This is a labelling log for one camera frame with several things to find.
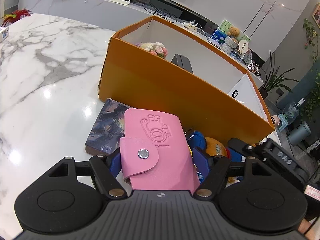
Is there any white marble tv bench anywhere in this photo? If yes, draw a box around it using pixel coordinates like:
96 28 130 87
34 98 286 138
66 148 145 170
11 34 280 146
18 0 264 90

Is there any water bottle jug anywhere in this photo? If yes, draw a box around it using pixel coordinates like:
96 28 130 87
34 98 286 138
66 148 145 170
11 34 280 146
283 98 305 125

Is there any black textured box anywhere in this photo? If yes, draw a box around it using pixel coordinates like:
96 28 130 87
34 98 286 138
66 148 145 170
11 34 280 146
171 54 193 74

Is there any grey trash bin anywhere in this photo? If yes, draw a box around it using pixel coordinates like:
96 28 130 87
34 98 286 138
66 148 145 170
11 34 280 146
287 121 311 146

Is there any potted green plant right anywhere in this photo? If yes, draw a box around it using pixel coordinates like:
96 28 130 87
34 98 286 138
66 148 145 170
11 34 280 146
259 51 299 99

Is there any teddy bear on stand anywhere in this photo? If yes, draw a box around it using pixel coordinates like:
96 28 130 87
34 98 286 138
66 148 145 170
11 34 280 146
221 26 240 54

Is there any illustrated card box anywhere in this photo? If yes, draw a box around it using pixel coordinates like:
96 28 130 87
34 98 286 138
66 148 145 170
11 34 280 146
85 98 131 155

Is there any red feather decoration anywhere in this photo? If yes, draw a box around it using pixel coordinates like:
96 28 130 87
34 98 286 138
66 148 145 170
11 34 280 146
1 9 31 27

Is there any pink snap card wallet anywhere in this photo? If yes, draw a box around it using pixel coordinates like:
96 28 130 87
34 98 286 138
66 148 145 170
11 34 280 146
120 108 200 193

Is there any red panda sailor plush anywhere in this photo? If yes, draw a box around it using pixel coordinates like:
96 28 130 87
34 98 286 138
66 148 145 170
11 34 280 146
184 128 247 183

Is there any white small carton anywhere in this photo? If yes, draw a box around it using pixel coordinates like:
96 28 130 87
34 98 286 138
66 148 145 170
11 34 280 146
0 27 10 43

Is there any orange cardboard storage box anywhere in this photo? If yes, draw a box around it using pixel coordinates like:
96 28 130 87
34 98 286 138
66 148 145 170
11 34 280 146
98 16 274 144

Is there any pink space heater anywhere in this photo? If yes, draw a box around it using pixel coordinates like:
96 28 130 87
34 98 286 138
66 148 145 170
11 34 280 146
271 115 281 127

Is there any crochet bunny with flowers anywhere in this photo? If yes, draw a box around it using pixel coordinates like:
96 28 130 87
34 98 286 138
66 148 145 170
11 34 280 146
137 42 168 59

